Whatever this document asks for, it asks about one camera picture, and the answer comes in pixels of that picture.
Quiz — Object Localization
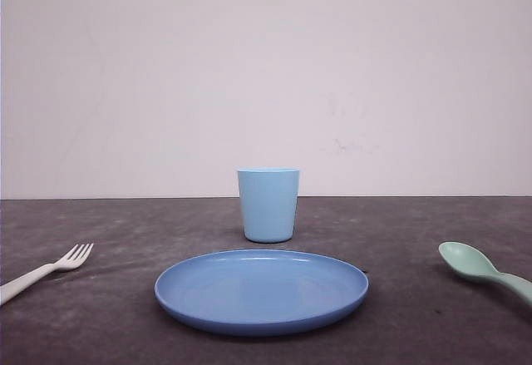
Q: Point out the light blue plastic cup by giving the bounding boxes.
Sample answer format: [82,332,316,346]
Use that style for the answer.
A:
[237,167,299,243]

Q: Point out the mint green plastic spoon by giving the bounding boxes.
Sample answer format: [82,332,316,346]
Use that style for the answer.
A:
[438,241,531,306]

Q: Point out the white plastic fork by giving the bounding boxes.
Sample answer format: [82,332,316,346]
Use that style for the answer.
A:
[1,243,95,305]

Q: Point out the blue plastic plate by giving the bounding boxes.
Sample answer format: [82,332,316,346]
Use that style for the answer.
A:
[154,249,369,337]

